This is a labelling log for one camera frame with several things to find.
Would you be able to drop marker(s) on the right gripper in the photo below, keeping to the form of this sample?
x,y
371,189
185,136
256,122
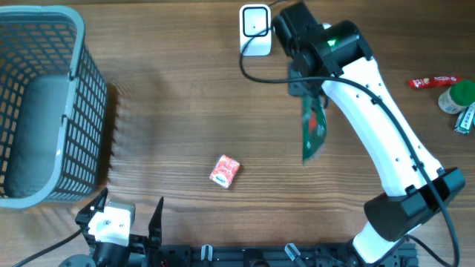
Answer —
x,y
297,88

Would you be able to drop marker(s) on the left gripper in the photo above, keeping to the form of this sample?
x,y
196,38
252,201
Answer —
x,y
139,244

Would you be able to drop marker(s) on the green 3M gloves package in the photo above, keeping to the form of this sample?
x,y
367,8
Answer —
x,y
314,127

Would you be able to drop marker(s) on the red Nestle stick sachet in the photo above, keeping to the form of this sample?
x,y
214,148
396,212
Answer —
x,y
434,82

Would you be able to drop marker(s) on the green lid plastic jar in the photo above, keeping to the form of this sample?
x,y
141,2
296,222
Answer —
x,y
457,97

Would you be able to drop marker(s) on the green white candy bar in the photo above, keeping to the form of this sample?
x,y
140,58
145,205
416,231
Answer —
x,y
465,120

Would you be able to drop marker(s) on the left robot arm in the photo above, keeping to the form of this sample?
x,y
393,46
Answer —
x,y
105,254

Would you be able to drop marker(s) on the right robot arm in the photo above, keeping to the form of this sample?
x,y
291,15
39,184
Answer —
x,y
337,60

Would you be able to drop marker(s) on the white barcode scanner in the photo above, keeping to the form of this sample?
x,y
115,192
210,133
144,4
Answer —
x,y
255,30

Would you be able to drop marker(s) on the grey plastic shopping basket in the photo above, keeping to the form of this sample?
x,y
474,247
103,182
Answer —
x,y
53,106

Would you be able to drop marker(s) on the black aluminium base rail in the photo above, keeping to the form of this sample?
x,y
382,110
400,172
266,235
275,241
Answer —
x,y
320,255

